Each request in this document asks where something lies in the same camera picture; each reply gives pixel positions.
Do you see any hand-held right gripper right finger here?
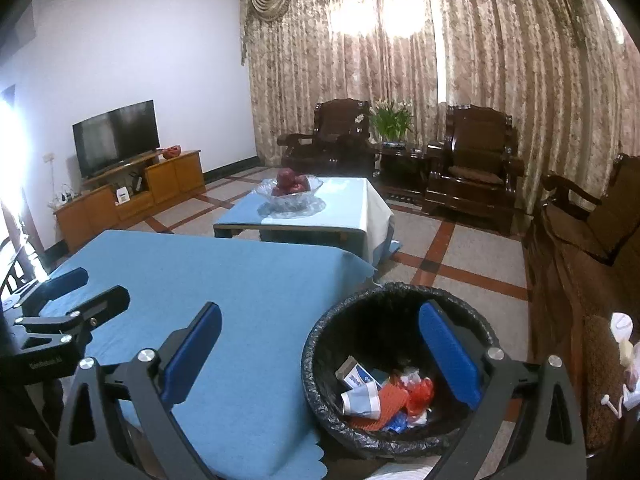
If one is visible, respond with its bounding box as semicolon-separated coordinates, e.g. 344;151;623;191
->
417;300;587;480

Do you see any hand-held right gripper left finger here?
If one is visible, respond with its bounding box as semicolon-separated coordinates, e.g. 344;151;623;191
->
55;302;223;480

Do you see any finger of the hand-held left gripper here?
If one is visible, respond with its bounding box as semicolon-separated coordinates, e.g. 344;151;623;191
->
20;267;90;307
15;286;132;352

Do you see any clear plastic wrapper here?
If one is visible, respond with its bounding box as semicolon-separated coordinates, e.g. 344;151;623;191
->
395;366;426;391

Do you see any orange foam net sleeve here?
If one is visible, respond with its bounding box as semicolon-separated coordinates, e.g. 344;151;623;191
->
350;377;412;433

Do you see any white cardboard box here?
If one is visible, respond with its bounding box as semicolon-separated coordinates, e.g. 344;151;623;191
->
335;356;391;391

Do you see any paper cup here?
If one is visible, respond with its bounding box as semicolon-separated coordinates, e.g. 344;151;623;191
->
341;382;382;416

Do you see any black lined trash bin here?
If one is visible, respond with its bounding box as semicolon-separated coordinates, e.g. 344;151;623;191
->
300;282;501;461

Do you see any dark wooden chair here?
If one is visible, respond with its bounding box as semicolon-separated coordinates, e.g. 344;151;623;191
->
0;200;46;306

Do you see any scalloped blue tablecloth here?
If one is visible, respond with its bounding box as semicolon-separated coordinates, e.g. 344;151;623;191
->
20;230;378;480

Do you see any dark wooden sofa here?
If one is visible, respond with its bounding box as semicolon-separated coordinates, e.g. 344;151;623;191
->
522;152;640;453

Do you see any wooden television cabinet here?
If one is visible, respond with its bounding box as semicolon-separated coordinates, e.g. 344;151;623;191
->
54;149;206;253

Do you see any brown sofa cushion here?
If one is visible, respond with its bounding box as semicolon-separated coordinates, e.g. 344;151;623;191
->
582;315;632;452

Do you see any black flat television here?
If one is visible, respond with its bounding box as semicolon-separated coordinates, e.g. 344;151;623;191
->
72;100;161;179

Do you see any white plastic toy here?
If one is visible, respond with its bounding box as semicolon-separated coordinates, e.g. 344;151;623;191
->
600;311;640;418

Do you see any brown seat cushion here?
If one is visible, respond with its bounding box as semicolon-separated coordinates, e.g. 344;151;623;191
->
447;165;503;185

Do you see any glass fruit bowl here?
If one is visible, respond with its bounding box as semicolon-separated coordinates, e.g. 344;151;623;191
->
256;174;325;211

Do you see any dark wooden side table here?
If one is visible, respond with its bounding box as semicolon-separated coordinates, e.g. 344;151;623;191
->
375;142;431;196

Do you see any dark wooden armchair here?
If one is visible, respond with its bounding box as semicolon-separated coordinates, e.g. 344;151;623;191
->
422;104;525;236
277;99;378;178

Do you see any potted flowering plant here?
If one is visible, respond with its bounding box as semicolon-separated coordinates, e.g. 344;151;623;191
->
356;100;414;144

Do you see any floral beige curtain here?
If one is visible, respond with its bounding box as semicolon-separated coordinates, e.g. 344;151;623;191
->
242;0;640;221

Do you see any white power cable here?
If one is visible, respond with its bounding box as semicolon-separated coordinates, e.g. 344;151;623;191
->
50;160;68;201

